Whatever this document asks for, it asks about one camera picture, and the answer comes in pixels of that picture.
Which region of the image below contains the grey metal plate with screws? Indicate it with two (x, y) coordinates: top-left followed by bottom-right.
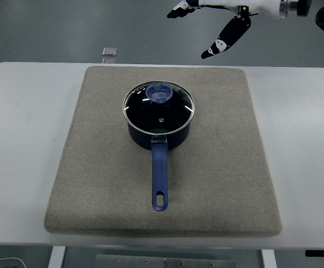
(96, 253), (235, 268)

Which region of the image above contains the grey-beige fabric mat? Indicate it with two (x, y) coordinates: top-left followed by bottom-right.
(44, 65), (282, 238)

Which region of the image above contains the white table leg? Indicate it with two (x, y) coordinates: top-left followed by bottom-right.
(261, 249), (277, 268)
(47, 247), (67, 268)

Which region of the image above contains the glass pot lid blue knob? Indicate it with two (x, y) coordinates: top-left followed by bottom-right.
(122, 80), (196, 134)

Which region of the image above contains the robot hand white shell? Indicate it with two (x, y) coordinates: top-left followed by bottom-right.
(166, 0), (282, 60)

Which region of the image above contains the white cable on floor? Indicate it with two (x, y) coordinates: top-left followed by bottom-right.
(0, 257), (26, 268)

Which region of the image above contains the dark blue pot blue handle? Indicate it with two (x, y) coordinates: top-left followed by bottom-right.
(122, 83), (194, 211)

